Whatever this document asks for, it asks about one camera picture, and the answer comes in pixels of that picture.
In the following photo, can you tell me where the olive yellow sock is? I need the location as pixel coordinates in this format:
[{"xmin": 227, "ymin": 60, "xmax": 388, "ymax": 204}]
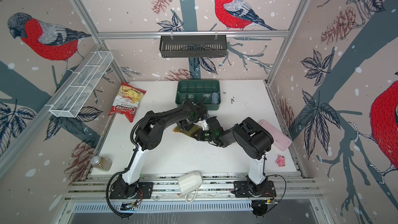
[{"xmin": 173, "ymin": 124, "xmax": 202, "ymax": 139}]

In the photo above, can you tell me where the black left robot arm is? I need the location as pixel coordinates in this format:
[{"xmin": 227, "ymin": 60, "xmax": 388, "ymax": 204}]
[{"xmin": 117, "ymin": 101, "xmax": 207, "ymax": 191}]

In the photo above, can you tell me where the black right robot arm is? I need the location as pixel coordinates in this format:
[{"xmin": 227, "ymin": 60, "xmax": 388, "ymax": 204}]
[{"xmin": 191, "ymin": 116, "xmax": 274, "ymax": 196}]

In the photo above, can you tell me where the green compartment tray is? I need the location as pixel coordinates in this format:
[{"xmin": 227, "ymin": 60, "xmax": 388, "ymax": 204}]
[{"xmin": 175, "ymin": 79, "xmax": 221, "ymax": 111}]

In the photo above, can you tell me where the grey rolled item in tray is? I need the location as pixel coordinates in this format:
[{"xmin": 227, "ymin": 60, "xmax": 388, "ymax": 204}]
[{"xmin": 211, "ymin": 92, "xmax": 220, "ymax": 105}]

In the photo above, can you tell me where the black hanging basket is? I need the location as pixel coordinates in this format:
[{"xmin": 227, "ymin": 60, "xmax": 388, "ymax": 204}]
[{"xmin": 159, "ymin": 35, "xmax": 228, "ymax": 58}]

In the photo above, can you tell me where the red chips bag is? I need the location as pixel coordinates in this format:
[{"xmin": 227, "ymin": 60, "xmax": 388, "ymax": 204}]
[{"xmin": 109, "ymin": 82, "xmax": 146, "ymax": 123}]

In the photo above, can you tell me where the pink pig toy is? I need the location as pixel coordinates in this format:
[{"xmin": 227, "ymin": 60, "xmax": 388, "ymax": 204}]
[{"xmin": 275, "ymin": 154, "xmax": 286, "ymax": 168}]

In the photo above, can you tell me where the glass jar with lid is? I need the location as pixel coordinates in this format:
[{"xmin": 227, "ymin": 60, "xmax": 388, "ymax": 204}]
[{"xmin": 90, "ymin": 156, "xmax": 113, "ymax": 172}]

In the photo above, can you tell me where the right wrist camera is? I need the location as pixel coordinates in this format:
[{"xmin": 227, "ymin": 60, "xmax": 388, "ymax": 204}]
[{"xmin": 200, "ymin": 120, "xmax": 209, "ymax": 131}]

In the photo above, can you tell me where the white overhead camera box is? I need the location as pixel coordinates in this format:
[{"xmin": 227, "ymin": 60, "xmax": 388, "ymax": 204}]
[{"xmin": 177, "ymin": 171, "xmax": 203, "ymax": 197}]

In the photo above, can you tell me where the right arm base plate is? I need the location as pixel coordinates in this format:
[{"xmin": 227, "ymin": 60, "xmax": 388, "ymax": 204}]
[{"xmin": 231, "ymin": 180, "xmax": 277, "ymax": 198}]

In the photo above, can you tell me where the black right base cable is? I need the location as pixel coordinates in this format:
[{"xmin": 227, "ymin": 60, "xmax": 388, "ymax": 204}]
[{"xmin": 261, "ymin": 153, "xmax": 287, "ymax": 206}]

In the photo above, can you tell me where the black base cable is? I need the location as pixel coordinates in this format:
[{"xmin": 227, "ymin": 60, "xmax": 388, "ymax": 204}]
[
  {"xmin": 105, "ymin": 169, "xmax": 137, "ymax": 219},
  {"xmin": 261, "ymin": 153, "xmax": 287, "ymax": 206}
]

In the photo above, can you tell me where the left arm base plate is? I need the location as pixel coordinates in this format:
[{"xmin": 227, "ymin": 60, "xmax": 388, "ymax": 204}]
[{"xmin": 109, "ymin": 181, "xmax": 154, "ymax": 200}]

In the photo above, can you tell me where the white wire mesh basket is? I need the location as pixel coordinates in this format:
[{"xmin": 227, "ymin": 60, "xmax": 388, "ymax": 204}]
[{"xmin": 49, "ymin": 51, "xmax": 114, "ymax": 118}]

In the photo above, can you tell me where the black left base cable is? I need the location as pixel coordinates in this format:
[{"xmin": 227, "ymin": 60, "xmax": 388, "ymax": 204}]
[{"xmin": 105, "ymin": 169, "xmax": 137, "ymax": 219}]

